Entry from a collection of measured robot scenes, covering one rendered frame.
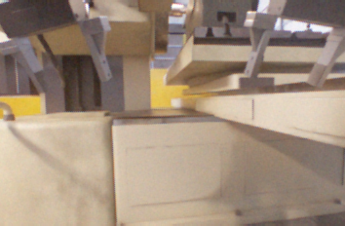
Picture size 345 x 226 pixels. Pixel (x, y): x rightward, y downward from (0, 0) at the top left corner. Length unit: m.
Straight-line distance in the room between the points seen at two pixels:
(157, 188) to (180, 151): 0.23
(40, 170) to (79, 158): 0.19
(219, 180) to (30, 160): 0.96
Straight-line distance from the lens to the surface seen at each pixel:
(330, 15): 0.40
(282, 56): 0.96
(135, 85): 1.55
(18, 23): 0.40
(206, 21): 0.88
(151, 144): 0.96
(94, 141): 0.99
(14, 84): 1.86
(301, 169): 1.34
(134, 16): 0.97
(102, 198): 1.08
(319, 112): 0.48
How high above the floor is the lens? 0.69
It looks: 4 degrees down
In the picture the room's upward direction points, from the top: 1 degrees counter-clockwise
